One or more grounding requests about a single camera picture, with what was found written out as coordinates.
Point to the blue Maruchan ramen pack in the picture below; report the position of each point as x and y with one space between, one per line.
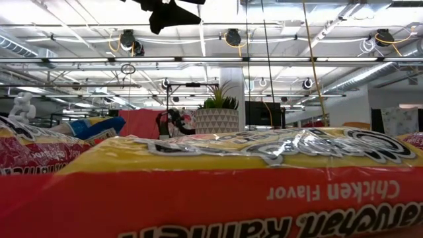
99 127

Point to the orange Maruchan ramen pack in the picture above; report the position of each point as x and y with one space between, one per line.
198 198

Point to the red Maruchan ramen pack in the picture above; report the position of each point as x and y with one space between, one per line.
414 140
33 152

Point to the background black robot arm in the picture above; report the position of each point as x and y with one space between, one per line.
175 120

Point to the long ceiling light strip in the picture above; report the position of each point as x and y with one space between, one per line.
211 59

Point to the colourful floral backdrop panel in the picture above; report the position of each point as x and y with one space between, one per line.
188 117

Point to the red-orange partition panel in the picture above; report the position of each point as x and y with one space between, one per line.
142 122

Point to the succulent in white patterned pot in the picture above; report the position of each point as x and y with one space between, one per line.
216 120

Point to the black background monitor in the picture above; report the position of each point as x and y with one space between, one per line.
261 114

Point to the black background panel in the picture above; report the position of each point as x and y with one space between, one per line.
376 120

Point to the pale floral cloth panel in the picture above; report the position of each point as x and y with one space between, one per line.
400 120

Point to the black background stand frame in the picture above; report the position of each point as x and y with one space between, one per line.
193 84

